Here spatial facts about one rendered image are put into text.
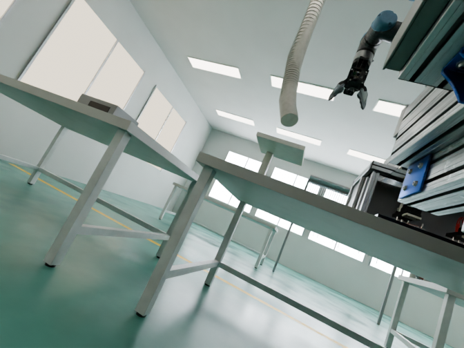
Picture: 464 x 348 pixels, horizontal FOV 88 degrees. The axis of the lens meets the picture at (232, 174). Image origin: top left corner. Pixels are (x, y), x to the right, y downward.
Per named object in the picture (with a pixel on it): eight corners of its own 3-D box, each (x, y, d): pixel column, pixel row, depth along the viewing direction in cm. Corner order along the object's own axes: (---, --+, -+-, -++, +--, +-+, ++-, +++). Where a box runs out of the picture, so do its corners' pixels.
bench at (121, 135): (46, 272, 102) (131, 121, 116) (-133, 141, 161) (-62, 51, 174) (168, 260, 205) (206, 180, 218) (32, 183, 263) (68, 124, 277)
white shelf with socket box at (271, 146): (282, 205, 163) (305, 146, 171) (233, 186, 174) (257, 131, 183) (282, 213, 195) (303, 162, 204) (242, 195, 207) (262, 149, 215)
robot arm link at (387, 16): (410, 14, 91) (393, 36, 102) (380, 5, 93) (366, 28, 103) (404, 30, 90) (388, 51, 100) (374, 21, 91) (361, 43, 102)
